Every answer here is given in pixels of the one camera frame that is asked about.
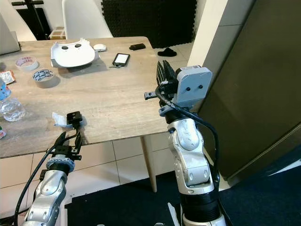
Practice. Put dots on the silver laptop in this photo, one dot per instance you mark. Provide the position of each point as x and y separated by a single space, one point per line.
7 37

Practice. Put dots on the black slipper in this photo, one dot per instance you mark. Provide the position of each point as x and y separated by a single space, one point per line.
167 52

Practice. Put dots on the pale blue camera holder piece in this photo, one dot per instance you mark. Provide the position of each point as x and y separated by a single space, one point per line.
60 119

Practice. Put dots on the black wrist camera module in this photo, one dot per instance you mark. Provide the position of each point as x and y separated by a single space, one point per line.
74 117

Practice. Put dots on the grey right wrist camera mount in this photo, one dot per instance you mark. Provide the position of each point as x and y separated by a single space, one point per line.
195 87

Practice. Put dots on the small white round disc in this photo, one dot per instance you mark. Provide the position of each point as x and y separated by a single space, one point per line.
99 47

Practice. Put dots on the small black remote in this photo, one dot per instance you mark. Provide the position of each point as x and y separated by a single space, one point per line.
137 46

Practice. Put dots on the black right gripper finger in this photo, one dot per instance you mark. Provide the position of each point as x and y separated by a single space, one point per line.
171 74
162 76

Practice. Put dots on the small orange cap bottle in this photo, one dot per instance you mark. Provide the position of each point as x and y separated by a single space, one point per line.
2 133

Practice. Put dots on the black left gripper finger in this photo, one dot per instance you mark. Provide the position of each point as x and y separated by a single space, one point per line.
61 140
79 140

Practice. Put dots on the white plastic chair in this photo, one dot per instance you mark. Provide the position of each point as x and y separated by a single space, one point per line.
87 19

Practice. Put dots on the light wooden table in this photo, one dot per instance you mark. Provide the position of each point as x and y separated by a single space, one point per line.
122 94

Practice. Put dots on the black metal stand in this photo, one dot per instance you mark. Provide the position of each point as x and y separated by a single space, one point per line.
35 19

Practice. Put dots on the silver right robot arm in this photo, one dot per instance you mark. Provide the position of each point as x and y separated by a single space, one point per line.
193 160

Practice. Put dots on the smartphone with white screen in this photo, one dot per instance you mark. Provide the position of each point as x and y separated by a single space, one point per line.
121 59

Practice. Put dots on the grey-blue left wrist camera mount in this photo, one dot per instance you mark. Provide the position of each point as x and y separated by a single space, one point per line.
60 162

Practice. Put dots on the red white snack packet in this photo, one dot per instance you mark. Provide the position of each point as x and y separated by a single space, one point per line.
7 76

